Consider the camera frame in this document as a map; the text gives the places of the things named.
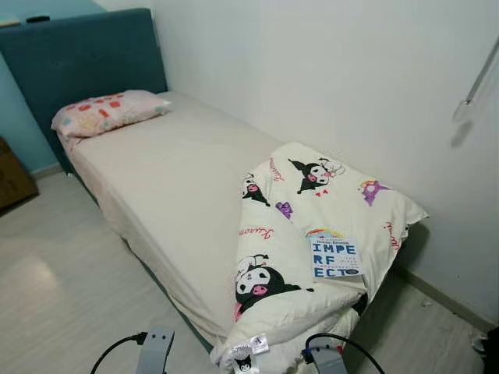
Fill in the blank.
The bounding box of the cream cartoon print duvet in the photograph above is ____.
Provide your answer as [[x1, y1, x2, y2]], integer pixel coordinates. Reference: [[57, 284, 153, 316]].
[[211, 140, 430, 374]]

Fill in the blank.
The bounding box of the pink pillow with orange print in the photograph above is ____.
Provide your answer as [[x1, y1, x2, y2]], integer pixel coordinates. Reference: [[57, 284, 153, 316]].
[[51, 89, 172, 141]]

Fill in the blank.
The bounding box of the black unidentified object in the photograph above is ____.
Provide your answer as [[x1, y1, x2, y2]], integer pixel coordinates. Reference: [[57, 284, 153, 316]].
[[482, 327, 499, 374]]

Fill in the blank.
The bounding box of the white book with blue letters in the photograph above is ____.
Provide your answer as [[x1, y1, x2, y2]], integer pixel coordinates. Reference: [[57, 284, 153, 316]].
[[310, 234, 364, 280]]

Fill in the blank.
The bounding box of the mattress with cream sheet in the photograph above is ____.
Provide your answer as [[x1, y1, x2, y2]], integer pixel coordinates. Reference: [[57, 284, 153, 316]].
[[58, 91, 367, 348]]

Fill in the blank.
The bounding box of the blue upholstered headboard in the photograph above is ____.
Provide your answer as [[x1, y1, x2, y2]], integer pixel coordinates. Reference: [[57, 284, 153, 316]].
[[0, 8, 168, 176]]

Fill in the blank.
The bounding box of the brown cardboard box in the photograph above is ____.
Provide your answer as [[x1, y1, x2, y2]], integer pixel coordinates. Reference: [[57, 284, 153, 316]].
[[0, 136, 40, 211]]

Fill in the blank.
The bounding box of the grey metal wall rod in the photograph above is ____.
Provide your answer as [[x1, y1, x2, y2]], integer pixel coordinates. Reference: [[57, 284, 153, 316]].
[[460, 37, 499, 106]]

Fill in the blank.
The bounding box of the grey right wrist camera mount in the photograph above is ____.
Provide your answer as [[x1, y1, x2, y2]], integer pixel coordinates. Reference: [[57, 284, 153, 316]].
[[308, 345, 349, 374]]

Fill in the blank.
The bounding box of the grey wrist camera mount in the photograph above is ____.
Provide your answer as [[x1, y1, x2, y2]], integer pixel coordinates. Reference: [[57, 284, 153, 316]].
[[136, 327, 175, 374], [308, 345, 349, 374]]

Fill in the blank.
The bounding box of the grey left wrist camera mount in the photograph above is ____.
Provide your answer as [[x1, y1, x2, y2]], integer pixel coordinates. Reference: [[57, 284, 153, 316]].
[[136, 327, 175, 374]]

